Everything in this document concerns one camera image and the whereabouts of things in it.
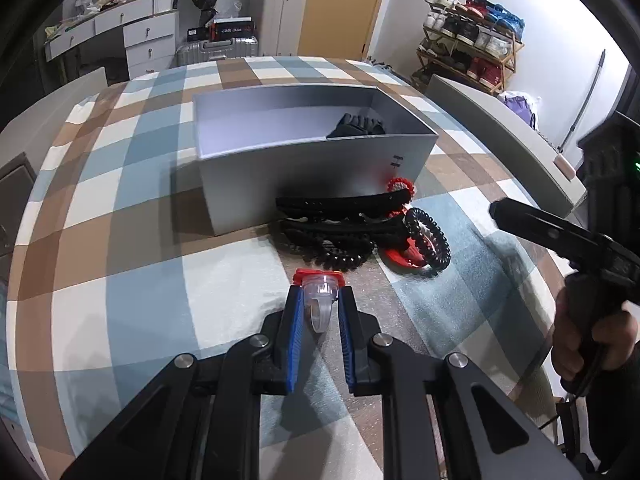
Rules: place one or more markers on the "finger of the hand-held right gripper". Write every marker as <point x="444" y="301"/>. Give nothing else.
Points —
<point x="535" y="225"/>

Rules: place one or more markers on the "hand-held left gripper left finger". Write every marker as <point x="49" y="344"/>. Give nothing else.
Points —
<point x="295" y="340"/>

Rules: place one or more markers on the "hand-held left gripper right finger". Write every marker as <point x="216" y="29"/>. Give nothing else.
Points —
<point x="347" y="340"/>

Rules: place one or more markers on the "clear and red hair clip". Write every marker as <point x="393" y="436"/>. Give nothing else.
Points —
<point x="320" y="290"/>

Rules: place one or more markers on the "red translucent hair clip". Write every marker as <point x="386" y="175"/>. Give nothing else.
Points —
<point x="405" y="260"/>

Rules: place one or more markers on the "long black hair clip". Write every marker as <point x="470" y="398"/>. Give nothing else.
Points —
<point x="345" y="229"/>
<point x="340" y="205"/>

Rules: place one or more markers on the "grey cardboard box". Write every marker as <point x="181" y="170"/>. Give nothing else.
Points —
<point x="310" y="180"/>

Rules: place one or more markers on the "person's right forearm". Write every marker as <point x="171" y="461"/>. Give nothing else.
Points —
<point x="617" y="420"/>

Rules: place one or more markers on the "person's right hand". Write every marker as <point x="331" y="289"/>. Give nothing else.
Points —
<point x="565" y="340"/>

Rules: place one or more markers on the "grey pole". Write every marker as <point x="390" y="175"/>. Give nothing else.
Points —
<point x="582" y="105"/>

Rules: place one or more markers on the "long grey padded panel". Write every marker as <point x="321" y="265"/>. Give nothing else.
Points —
<point x="505" y="125"/>

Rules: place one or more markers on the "purple bag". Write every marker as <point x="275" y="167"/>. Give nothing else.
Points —
<point x="520" y="107"/>

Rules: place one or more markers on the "red and white spiky clip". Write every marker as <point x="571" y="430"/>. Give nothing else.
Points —
<point x="400" y="187"/>

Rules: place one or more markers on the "wooden shoe rack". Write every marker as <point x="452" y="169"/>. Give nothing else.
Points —
<point x="505" y="67"/>

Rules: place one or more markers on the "rows of shoes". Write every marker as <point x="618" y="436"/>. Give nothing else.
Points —
<point x="480" y="35"/>

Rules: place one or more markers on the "black hair claw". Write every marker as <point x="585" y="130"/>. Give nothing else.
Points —
<point x="357" y="125"/>

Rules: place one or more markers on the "checked blanket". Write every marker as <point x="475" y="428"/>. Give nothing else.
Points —
<point x="125" y="220"/>

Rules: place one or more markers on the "wooden door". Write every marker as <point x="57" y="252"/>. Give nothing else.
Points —
<point x="345" y="5"/>

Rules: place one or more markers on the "silver suitcase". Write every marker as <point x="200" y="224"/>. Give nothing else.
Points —
<point x="215" y="50"/>

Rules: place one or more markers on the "brown cabinet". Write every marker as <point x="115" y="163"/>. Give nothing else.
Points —
<point x="15" y="200"/>

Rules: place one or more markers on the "black and red box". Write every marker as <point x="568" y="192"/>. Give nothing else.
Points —
<point x="230" y="29"/>

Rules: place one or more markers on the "beige suitcase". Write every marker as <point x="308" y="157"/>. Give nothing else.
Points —
<point x="282" y="15"/>

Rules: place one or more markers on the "short grey padded panel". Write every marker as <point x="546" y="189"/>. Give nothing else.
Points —
<point x="55" y="100"/>

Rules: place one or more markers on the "white dresser with drawers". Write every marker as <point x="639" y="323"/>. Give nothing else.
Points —
<point x="145" y="30"/>

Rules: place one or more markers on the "wrapped flower bouquet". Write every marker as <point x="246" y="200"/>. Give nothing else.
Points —
<point x="202" y="0"/>

